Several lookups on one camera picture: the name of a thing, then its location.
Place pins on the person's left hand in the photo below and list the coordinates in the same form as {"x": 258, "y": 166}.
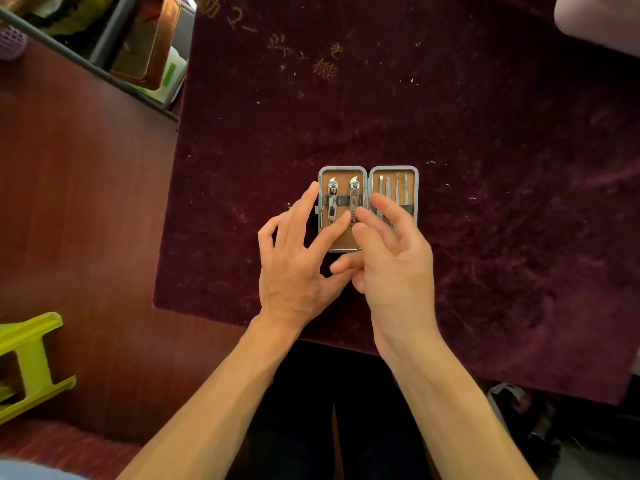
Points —
{"x": 290, "y": 274}

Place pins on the person's right hand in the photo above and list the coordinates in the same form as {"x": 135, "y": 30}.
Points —
{"x": 400, "y": 284}

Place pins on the person's left little finger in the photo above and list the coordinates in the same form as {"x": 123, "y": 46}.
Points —
{"x": 263, "y": 239}

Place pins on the person's right middle finger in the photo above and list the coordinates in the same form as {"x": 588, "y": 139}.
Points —
{"x": 380, "y": 224}

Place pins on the person's right thumb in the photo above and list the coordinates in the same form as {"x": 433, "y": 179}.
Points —
{"x": 345, "y": 262}

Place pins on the person's left middle finger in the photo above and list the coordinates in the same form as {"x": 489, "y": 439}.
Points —
{"x": 305, "y": 209}

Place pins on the person's left thumb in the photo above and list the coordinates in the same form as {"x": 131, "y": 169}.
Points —
{"x": 337, "y": 284}

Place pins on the grey manicure case tan lining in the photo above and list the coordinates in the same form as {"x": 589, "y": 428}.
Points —
{"x": 345, "y": 242}

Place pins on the silver nail clipper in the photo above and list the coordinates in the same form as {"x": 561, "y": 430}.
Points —
{"x": 333, "y": 194}
{"x": 354, "y": 192}

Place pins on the person's right forearm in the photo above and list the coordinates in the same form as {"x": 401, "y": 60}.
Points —
{"x": 450, "y": 414}

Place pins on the person's left forearm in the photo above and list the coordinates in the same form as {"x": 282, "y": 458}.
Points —
{"x": 215, "y": 409}

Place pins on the silver tweezers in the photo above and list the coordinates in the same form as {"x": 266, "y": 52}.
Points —
{"x": 380, "y": 187}

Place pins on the silver nail file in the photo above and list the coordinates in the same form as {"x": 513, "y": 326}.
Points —
{"x": 398, "y": 187}

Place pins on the thin silver ear pick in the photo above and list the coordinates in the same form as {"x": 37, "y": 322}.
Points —
{"x": 406, "y": 189}

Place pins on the dark red velvet cloth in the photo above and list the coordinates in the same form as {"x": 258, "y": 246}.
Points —
{"x": 500, "y": 194}

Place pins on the person's black trousers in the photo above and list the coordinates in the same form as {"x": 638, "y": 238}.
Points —
{"x": 295, "y": 419}

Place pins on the white container green label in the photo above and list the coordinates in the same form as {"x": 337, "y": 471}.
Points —
{"x": 170, "y": 74}

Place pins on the grey bag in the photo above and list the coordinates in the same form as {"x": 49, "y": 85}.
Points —
{"x": 520, "y": 419}

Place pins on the brown cardboard box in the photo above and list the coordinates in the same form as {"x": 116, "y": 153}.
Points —
{"x": 145, "y": 44}

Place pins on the lime green plastic stool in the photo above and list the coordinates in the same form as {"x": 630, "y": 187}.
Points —
{"x": 32, "y": 364}

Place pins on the red woven rug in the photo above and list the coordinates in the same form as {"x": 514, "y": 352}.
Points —
{"x": 65, "y": 447}

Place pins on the yellow green bag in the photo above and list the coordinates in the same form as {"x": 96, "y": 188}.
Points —
{"x": 75, "y": 14}

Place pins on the pale pink cushion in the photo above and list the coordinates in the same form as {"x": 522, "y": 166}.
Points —
{"x": 600, "y": 19}

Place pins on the purple plastic basket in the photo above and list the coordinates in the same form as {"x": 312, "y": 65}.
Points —
{"x": 11, "y": 43}

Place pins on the light blue cloth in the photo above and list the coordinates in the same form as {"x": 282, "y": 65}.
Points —
{"x": 35, "y": 472}

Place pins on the grey metal rack frame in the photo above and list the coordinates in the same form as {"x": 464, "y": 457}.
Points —
{"x": 107, "y": 39}

